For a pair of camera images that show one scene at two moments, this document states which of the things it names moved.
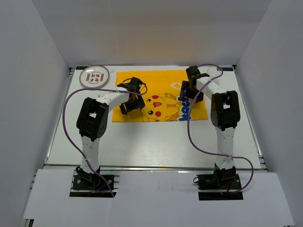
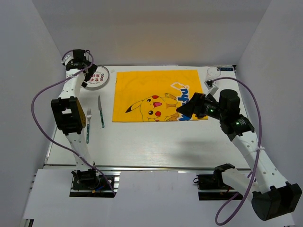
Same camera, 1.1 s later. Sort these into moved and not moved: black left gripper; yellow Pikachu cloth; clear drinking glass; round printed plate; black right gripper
Moved: black left gripper; black right gripper
Not moved: yellow Pikachu cloth; round printed plate; clear drinking glass
